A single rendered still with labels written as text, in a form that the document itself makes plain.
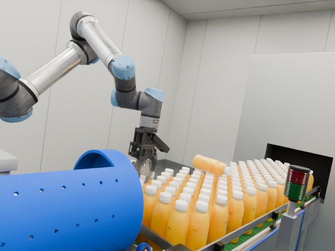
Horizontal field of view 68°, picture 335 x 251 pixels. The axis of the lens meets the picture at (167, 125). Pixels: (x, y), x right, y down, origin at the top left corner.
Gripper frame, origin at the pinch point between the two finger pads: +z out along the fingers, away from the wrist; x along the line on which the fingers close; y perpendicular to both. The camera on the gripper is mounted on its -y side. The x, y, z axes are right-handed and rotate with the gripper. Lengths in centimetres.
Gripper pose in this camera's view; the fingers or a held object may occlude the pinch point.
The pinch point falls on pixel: (144, 177)
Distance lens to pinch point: 100.8
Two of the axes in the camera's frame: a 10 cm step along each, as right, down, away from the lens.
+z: -1.7, 9.8, 0.7
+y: -6.8, -0.6, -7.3
